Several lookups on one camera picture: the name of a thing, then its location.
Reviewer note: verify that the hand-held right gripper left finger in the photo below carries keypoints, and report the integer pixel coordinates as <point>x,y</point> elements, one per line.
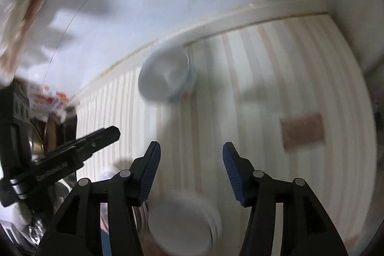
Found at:
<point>151,172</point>

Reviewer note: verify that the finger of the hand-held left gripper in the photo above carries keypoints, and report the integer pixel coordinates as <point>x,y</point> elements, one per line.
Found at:
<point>100,138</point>

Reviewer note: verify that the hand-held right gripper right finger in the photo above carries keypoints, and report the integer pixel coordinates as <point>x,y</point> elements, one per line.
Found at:
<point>234,175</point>

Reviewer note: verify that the white bowl dark rim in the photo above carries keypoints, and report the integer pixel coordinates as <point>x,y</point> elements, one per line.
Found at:
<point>218,224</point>
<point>180,226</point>

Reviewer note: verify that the white bowl red flowers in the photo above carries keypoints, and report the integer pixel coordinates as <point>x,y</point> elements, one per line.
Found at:
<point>163,76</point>

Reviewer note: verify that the steel pot with lid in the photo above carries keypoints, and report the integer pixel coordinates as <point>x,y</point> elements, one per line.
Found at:
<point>38,139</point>

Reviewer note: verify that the small brown square coaster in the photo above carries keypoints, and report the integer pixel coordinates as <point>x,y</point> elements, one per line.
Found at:
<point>303,131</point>

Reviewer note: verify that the striped cat print mat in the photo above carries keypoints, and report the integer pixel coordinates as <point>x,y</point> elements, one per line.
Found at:
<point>255,79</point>

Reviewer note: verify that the colourful wall stickers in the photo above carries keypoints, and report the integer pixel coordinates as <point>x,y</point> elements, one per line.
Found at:
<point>48,100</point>

